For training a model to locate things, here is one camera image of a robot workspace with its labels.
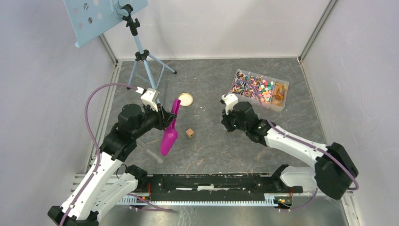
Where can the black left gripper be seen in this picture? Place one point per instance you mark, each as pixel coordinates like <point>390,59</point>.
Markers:
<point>164,118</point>

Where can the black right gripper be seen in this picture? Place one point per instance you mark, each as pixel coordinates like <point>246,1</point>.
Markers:
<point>225,121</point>

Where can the magenta plastic scoop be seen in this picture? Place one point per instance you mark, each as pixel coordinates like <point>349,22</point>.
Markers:
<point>170,136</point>

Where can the clear compartment candy box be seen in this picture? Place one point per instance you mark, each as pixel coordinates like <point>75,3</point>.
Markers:
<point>267,92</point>

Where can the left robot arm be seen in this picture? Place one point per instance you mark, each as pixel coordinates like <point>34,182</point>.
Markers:
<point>89,203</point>

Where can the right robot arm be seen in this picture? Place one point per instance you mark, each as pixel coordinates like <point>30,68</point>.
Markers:
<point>331,169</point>

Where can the wooden letter cube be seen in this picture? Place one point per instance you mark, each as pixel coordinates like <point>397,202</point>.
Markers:
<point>189,132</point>

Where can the gold jar lid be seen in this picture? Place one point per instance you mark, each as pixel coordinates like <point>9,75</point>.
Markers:
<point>186,99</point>

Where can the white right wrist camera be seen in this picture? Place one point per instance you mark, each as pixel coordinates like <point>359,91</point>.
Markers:
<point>230,100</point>

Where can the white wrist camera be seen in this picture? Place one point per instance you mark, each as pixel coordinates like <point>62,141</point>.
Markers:
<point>150,98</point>
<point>230,100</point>

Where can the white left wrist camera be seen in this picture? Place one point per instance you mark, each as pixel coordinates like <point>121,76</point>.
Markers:
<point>150,98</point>

